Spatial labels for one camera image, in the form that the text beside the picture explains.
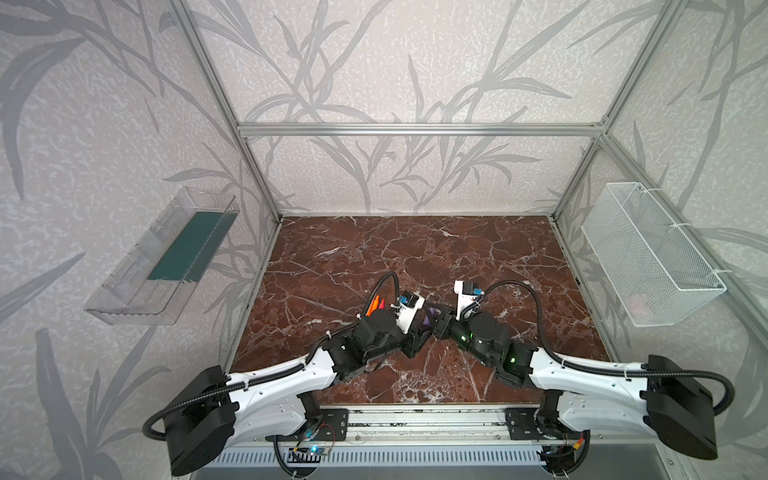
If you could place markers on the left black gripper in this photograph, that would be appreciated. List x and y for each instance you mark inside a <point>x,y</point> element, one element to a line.
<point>413,333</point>

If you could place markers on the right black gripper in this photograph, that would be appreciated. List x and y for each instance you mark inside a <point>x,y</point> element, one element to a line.
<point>447,327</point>

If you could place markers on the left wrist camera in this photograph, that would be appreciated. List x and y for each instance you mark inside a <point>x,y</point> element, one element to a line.
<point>407,306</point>

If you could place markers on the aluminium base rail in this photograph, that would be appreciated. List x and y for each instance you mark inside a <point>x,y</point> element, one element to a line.
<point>439,424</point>

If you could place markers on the purple marker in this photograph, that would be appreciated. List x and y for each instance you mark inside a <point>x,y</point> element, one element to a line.
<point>427,321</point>

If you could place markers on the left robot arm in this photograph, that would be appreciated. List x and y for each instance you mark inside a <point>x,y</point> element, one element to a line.
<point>217,410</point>

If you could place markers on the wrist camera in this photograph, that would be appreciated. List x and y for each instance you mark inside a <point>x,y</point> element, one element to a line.
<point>469,295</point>
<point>407,306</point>

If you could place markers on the orange marker far left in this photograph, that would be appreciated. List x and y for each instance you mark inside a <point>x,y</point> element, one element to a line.
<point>374,305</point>

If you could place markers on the white wire mesh basket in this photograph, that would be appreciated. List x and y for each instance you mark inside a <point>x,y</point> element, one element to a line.
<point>657,273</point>

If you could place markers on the clear plastic wall tray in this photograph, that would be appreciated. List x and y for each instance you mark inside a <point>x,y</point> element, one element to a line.
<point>159,275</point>

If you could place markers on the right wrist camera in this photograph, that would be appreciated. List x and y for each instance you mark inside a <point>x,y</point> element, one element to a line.
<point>469,295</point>

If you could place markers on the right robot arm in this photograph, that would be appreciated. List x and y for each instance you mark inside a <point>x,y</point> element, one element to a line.
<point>651,398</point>

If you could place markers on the aluminium frame crossbar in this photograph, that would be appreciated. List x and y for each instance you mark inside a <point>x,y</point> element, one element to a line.
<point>247,130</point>

